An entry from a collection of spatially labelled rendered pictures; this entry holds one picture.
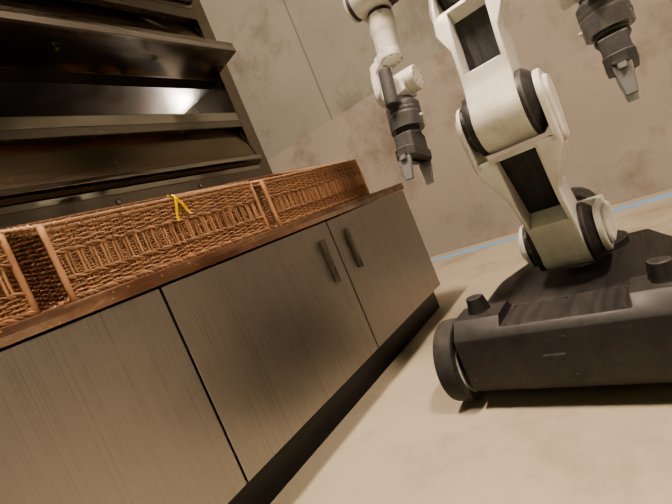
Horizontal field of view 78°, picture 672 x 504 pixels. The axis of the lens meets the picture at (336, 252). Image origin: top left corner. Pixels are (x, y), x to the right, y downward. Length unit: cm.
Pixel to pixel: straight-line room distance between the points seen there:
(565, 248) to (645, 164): 181
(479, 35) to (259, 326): 84
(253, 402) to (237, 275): 29
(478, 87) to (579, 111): 190
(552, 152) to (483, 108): 17
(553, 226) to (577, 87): 186
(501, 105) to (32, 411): 99
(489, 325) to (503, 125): 42
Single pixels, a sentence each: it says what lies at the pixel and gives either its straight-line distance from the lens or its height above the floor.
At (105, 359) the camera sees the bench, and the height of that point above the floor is 47.
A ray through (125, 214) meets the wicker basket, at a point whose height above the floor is 72.
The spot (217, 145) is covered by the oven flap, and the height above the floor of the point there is 103.
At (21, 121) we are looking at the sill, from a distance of 158.
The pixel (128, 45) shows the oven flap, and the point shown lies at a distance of 177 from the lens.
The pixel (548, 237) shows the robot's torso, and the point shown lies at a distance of 109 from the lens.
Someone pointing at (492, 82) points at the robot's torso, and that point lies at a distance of 98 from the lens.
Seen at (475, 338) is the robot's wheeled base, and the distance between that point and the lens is 98.
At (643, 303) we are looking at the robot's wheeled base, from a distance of 90.
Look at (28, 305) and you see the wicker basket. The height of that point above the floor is 60.
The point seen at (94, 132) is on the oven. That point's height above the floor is 112.
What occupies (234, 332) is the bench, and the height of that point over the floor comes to 39.
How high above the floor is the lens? 53
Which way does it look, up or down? 4 degrees down
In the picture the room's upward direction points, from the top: 23 degrees counter-clockwise
